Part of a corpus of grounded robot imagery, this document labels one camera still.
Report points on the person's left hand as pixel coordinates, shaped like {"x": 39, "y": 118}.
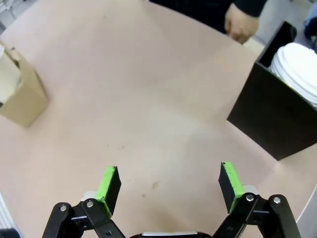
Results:
{"x": 241, "y": 23}

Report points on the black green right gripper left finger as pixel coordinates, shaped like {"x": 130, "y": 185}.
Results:
{"x": 109, "y": 191}

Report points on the person's left forearm dark sleeve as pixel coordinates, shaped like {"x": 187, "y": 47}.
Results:
{"x": 250, "y": 6}

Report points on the blue clothed background person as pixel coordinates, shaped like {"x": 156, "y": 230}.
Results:
{"x": 311, "y": 24}

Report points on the person's dark clothed torso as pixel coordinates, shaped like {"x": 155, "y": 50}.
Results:
{"x": 193, "y": 7}

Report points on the black lid holder box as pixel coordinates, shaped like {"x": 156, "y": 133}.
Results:
{"x": 267, "y": 111}

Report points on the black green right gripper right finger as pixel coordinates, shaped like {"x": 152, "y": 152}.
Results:
{"x": 230, "y": 186}

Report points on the stack of white cup lids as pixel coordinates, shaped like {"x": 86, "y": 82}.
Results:
{"x": 294, "y": 67}

